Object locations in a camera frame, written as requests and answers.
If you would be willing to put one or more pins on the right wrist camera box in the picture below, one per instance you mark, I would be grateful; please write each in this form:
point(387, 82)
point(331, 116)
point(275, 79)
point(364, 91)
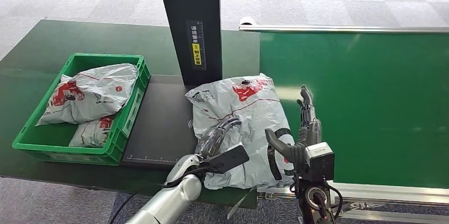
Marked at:
point(320, 161)

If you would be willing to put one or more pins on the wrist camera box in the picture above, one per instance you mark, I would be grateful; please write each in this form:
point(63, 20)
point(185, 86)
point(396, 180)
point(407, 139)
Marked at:
point(320, 161)
point(226, 159)

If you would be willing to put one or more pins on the wide aluminium conveyor side rail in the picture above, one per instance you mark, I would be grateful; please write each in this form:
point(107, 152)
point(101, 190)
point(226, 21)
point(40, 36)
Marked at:
point(386, 192)

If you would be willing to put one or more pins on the small grey red-print poly mailer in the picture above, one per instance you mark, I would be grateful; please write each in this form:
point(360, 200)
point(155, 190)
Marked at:
point(92, 133)

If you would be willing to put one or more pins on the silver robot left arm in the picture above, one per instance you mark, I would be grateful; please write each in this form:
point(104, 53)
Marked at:
point(172, 198)

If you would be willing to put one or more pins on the grey poly mailer black letters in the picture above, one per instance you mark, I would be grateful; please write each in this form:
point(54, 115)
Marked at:
point(245, 110)

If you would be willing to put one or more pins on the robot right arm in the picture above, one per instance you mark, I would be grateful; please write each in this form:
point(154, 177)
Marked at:
point(315, 203)

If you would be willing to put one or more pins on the green plastic crate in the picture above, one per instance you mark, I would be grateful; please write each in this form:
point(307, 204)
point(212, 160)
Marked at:
point(133, 110)

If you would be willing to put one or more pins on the thin aluminium conveyor side rail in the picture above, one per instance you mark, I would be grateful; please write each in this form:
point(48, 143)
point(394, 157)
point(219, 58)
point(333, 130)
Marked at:
point(343, 28)

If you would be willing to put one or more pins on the black scanner column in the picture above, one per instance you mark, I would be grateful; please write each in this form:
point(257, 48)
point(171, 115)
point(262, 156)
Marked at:
point(193, 12)

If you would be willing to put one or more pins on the black and yellow column label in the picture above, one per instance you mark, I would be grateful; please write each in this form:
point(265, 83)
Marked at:
point(196, 45)

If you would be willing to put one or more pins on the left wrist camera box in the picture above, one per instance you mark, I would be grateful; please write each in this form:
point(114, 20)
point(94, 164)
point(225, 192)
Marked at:
point(226, 159)

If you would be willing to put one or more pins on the green conveyor belt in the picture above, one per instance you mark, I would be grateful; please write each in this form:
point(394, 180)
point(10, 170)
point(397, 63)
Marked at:
point(379, 103)

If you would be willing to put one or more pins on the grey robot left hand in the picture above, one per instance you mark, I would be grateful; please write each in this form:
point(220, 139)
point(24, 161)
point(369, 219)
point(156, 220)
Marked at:
point(214, 137)

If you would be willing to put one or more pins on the black scanner base plate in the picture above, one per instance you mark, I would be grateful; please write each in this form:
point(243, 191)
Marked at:
point(161, 124)

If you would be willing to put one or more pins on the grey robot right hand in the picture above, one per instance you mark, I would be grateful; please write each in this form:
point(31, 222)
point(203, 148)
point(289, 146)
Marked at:
point(308, 127)

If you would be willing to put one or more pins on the large grey red-print poly mailer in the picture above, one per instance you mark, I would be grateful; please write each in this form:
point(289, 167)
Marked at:
point(94, 92)

